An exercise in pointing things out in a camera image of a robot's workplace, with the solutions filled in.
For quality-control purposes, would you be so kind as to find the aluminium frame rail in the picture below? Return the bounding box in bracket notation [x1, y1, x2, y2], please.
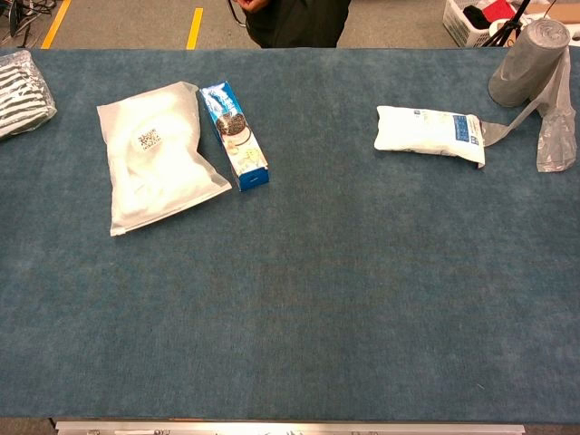
[52, 419, 527, 435]

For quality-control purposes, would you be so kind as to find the black tripod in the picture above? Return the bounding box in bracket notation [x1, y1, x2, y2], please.
[484, 0, 533, 48]

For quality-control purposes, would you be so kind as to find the black stand with cables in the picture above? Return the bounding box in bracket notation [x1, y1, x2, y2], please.
[0, 0, 58, 49]

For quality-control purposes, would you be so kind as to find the striped cloth in clear bag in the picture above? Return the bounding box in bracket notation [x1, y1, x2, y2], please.
[0, 49, 58, 140]

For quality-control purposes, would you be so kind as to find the white frosted zip bag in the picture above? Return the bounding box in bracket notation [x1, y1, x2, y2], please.
[96, 81, 233, 237]

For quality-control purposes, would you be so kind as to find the blue felt table cloth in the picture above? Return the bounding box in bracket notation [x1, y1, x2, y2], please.
[0, 46, 580, 424]

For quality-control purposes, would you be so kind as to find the white tissue pack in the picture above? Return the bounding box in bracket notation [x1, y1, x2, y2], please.
[373, 105, 487, 169]

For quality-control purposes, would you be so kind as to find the person in black clothes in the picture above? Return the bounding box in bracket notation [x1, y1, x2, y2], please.
[227, 0, 354, 49]

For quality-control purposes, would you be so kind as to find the blue cookie box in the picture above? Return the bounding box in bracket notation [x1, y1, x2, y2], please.
[198, 81, 272, 192]

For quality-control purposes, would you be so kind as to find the white plastic basket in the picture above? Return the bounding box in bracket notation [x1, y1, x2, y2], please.
[441, 0, 532, 48]

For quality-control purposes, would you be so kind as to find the grey garbage bag roll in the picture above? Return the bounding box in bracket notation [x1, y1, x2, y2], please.
[478, 18, 580, 173]

